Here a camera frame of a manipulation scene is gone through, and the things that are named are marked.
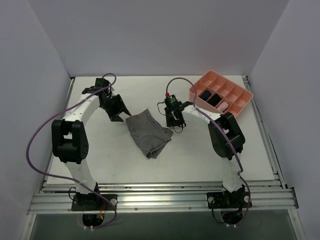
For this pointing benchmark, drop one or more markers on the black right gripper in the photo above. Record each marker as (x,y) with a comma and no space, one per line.
(173,116)

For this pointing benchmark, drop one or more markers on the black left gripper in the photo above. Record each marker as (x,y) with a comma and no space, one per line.
(115,106)

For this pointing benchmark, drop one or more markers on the grey striped underwear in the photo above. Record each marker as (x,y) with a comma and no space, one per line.
(148,134)

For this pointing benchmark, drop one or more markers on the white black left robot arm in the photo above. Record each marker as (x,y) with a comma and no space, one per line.
(69,139)

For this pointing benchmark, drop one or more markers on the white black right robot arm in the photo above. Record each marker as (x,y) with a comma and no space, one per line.
(226,137)

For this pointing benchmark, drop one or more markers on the blue rolled cloth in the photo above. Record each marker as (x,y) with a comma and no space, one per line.
(206,95)

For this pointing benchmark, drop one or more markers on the black rolled cloth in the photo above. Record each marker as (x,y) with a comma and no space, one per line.
(214,100)

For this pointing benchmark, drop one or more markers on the pink compartment tray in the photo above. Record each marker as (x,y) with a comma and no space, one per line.
(231,89)

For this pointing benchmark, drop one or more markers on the pink rolled cloth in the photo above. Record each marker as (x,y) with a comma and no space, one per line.
(223,106)

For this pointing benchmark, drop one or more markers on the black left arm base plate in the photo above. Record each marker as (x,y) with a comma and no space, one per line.
(92,202)

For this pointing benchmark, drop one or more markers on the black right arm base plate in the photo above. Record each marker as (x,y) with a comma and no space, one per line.
(227,200)

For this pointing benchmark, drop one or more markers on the aluminium frame rail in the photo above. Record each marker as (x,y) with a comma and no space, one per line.
(164,197)

